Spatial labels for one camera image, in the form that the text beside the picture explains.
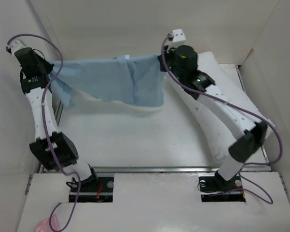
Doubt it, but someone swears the light blue pillowcase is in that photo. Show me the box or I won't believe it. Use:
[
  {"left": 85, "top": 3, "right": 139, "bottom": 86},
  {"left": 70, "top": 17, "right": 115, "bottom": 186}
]
[{"left": 49, "top": 55, "right": 165, "bottom": 107}]

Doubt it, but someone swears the white pillow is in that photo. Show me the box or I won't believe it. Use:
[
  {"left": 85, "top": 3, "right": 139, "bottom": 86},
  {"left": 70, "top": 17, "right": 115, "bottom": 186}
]
[{"left": 160, "top": 51, "right": 275, "bottom": 165}]

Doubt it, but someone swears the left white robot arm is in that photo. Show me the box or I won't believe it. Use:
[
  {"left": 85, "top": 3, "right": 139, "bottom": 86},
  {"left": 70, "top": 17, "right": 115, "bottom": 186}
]
[{"left": 12, "top": 46, "right": 99, "bottom": 192}]

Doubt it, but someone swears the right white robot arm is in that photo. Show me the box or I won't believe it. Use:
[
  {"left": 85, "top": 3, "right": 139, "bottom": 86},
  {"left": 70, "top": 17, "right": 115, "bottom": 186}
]
[{"left": 158, "top": 45, "right": 268, "bottom": 191}]

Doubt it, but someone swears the pink cloth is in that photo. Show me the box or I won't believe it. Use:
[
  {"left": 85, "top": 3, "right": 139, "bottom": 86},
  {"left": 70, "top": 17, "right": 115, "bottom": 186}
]
[{"left": 35, "top": 215, "right": 60, "bottom": 232}]

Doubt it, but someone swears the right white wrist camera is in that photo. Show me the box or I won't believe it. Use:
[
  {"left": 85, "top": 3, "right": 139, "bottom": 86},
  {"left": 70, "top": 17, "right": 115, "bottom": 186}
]
[{"left": 168, "top": 29, "right": 186, "bottom": 43}]

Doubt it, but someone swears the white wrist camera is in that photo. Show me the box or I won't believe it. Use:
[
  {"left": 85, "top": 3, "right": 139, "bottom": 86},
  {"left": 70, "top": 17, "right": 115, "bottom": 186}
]
[
  {"left": 168, "top": 29, "right": 186, "bottom": 43},
  {"left": 6, "top": 39, "right": 27, "bottom": 56}
]

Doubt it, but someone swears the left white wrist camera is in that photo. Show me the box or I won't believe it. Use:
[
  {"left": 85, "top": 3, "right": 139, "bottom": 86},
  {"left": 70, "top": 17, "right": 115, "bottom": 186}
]
[{"left": 6, "top": 39, "right": 27, "bottom": 56}]

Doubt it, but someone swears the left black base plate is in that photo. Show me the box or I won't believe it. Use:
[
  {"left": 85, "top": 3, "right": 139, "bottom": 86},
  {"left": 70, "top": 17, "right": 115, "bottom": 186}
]
[{"left": 77, "top": 176, "right": 114, "bottom": 203}]

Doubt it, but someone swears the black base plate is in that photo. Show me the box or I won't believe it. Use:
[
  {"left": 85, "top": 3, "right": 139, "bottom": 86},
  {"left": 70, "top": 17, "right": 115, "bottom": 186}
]
[
  {"left": 77, "top": 176, "right": 114, "bottom": 203},
  {"left": 197, "top": 175, "right": 246, "bottom": 203}
]

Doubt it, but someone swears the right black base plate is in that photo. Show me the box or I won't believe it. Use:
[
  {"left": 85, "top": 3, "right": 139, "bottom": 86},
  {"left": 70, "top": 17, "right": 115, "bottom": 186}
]
[{"left": 197, "top": 175, "right": 246, "bottom": 203}]

